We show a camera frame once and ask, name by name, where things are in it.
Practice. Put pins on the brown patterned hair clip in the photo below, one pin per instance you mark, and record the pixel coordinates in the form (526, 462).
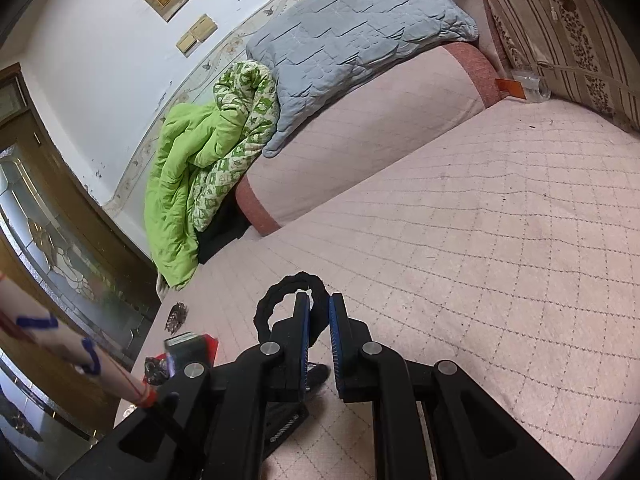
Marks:
(176, 316)

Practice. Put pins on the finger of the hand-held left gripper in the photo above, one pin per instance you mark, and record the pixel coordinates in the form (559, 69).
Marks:
(187, 350)

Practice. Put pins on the white tray with red border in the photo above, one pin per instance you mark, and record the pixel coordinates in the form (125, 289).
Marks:
(214, 352)

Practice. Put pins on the wooden door with glass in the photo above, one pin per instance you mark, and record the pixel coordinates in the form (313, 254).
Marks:
(65, 260)

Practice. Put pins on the beige wall switch plate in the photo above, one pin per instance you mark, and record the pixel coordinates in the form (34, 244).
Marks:
(186, 43)
(204, 27)

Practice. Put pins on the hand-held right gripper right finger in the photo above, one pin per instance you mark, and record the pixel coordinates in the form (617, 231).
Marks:
(334, 345)

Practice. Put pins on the clear plastic container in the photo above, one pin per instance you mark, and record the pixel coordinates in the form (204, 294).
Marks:
(535, 85)

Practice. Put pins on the striped floral cushion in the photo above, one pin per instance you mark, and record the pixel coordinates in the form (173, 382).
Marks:
(575, 35)

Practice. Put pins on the orange packet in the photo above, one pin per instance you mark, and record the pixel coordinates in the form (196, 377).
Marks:
(509, 88)

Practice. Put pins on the pink bolster pillow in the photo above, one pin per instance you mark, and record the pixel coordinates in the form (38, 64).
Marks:
(360, 135)

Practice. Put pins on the grey quilted pillow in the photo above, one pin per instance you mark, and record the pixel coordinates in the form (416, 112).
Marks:
(350, 35)

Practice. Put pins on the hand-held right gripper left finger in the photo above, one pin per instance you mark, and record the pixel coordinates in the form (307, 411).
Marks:
(302, 345)

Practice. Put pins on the green quilt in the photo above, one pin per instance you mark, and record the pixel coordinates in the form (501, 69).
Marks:
(170, 200)

